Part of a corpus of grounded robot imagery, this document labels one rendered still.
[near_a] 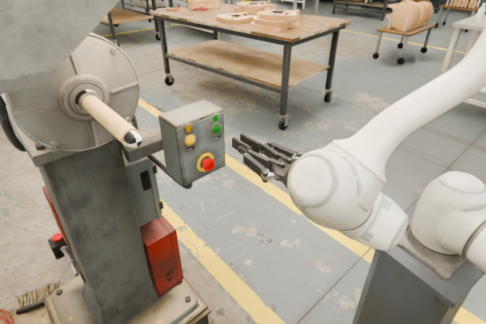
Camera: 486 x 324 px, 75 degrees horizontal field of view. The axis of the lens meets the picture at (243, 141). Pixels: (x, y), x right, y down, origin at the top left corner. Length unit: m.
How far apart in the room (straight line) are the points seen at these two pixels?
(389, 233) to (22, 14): 0.59
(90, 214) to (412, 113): 0.88
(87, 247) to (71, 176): 0.27
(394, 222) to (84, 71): 0.64
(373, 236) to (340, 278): 1.32
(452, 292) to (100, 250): 1.04
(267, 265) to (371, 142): 1.47
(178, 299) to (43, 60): 1.21
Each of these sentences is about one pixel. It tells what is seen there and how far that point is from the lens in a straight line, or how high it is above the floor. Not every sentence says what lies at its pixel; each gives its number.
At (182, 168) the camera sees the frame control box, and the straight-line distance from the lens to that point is 0.91.
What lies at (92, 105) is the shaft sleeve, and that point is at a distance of 0.65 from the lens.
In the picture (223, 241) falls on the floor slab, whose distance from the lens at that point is 2.01.
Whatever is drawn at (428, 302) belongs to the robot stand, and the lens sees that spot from 1.18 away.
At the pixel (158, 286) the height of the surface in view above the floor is 0.38.
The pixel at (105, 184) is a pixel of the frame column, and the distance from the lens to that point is 1.03.
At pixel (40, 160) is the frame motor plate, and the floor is 1.11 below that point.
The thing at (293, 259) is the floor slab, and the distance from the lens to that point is 1.95.
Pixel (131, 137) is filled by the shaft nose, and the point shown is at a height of 1.26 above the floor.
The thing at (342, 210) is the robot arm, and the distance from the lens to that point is 0.47.
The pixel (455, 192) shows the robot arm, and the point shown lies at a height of 0.96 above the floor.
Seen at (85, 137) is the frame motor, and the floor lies 1.16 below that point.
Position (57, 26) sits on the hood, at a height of 1.44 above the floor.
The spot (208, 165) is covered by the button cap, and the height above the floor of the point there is 0.98.
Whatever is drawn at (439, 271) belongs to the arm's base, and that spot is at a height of 0.72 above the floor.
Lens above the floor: 1.51
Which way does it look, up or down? 31 degrees down
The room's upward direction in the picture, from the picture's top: straight up
